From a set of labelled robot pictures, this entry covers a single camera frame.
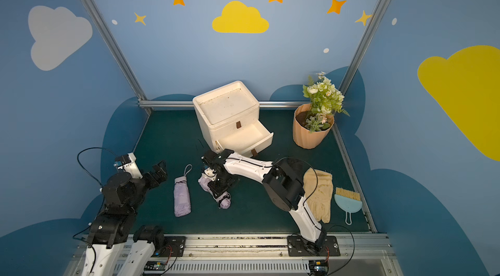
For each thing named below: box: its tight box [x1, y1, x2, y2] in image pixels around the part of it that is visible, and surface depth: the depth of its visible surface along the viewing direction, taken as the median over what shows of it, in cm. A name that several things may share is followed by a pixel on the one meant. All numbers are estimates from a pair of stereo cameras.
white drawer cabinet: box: [192, 80, 274, 158], surface depth 93 cm
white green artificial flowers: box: [302, 71, 351, 133], surface depth 90 cm
